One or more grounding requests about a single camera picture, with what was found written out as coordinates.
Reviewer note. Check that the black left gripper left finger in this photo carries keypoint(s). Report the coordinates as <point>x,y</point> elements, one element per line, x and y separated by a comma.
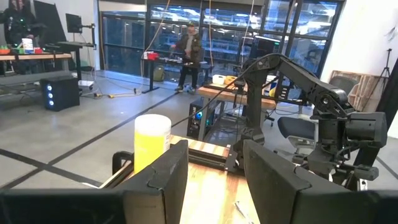
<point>161,193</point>

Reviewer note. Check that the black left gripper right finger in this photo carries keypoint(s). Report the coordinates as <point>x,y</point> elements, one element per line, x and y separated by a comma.
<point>273,186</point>

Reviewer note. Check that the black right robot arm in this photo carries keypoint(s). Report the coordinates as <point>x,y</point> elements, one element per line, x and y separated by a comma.
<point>298,77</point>

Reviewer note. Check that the small black monitor on arm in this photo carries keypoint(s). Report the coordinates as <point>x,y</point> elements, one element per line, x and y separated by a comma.
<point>74,23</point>

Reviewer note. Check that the white wipes canister yellow label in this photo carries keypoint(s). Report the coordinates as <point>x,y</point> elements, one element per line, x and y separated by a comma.
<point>152,143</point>

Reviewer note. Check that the wooden pallet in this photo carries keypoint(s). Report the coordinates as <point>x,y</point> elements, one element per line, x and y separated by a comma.
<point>363,90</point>

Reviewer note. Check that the black computer tower blue fan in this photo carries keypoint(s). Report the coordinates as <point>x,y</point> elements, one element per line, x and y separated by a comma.
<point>199,119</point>

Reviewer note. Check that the wooden workbench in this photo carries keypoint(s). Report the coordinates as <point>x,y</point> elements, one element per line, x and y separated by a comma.
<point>224,95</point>

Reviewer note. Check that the black tripod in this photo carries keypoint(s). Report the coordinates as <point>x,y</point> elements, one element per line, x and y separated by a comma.
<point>386,68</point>

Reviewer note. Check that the yellow container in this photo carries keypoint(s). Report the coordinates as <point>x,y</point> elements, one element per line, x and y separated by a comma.
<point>230,80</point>

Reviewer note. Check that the black desk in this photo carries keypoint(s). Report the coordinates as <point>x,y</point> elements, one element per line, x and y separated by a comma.
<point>152,74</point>

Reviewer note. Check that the green backpack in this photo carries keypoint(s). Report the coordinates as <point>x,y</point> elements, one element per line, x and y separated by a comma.
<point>159,74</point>

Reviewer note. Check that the white container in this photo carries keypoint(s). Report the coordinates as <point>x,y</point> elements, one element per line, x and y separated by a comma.
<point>218,79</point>

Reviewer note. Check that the red box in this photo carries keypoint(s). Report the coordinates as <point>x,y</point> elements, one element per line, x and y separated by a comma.
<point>152,56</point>

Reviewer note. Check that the black computer tower blue lights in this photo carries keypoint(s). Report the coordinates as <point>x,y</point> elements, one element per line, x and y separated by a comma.
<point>60,93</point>

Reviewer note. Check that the person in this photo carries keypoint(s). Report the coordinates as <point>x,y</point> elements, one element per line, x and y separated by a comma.
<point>18,21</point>
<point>190,46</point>

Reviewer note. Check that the wooden desk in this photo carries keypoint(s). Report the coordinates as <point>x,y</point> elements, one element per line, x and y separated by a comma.
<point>37,56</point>

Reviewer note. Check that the small white canister blue label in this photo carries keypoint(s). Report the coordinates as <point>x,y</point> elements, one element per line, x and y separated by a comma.
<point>27,46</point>

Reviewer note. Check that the large black monitor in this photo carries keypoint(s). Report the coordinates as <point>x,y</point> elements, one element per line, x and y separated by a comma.
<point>49,21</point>

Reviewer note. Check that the black aluminium table frame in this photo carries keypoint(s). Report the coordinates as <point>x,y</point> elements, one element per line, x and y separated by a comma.
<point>205,155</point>

